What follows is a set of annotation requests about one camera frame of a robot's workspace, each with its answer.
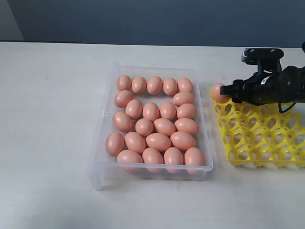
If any brown egg third row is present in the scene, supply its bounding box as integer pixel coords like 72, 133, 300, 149
125, 99, 142, 120
176, 103, 196, 119
160, 102, 176, 120

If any clear plastic egg box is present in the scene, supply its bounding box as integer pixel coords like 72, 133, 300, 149
88, 62, 213, 190

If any brown egg fourth row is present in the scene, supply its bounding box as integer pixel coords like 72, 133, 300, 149
174, 118, 199, 135
135, 118, 153, 136
153, 118, 176, 136

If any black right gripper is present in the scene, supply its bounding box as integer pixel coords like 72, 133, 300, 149
220, 66, 305, 106

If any brown egg front row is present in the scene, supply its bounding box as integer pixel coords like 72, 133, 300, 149
184, 147, 204, 176
163, 147, 184, 165
117, 149, 143, 173
142, 147, 164, 164

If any brown egg top row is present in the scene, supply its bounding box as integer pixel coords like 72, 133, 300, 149
163, 78, 178, 96
147, 76, 163, 95
178, 78, 193, 93
116, 74, 132, 91
132, 76, 147, 94

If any brown egg packed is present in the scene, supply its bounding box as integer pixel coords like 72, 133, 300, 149
212, 83, 231, 104
112, 112, 132, 132
142, 102, 160, 122

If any brown egg fifth row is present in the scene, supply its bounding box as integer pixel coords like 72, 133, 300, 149
105, 132, 124, 156
125, 132, 146, 154
145, 133, 172, 152
170, 131, 196, 150

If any brown egg second row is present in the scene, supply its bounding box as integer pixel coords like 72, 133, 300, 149
173, 92, 194, 106
114, 90, 133, 108

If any yellow plastic egg tray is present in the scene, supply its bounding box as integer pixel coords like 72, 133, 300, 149
214, 101, 305, 167

